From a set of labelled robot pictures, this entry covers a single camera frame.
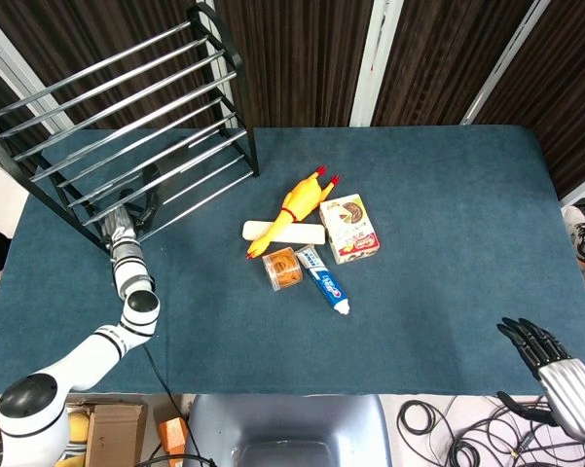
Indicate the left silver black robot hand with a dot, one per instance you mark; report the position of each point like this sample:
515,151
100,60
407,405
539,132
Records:
119,226

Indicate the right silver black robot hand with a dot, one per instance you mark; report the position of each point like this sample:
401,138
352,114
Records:
569,394

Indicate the black slipper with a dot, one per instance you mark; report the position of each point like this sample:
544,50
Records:
152,181

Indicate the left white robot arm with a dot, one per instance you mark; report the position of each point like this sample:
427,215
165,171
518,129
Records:
92,350

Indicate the black chrome shoe rack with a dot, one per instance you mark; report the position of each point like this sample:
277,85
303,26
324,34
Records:
126,92

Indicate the clear box of rubber bands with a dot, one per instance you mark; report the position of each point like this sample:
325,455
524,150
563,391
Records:
282,270

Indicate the yellow rubber chicken toy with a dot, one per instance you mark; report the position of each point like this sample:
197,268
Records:
297,202

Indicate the white rectangular case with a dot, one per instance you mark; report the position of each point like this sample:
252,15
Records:
304,235

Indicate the yellow soft object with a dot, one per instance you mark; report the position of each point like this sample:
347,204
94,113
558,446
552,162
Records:
78,428

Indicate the brown cardboard box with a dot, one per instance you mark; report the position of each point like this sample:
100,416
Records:
114,433

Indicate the blue felt table cover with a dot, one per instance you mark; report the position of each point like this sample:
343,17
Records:
418,243

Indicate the orange block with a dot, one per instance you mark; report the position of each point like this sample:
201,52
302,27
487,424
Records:
172,433

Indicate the blue white toothpaste tube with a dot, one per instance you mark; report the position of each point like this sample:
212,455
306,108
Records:
326,284

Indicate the white red snack box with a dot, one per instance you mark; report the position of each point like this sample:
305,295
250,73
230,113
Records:
353,233

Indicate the white partition post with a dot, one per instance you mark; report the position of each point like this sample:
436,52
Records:
14,73
219,73
375,63
506,58

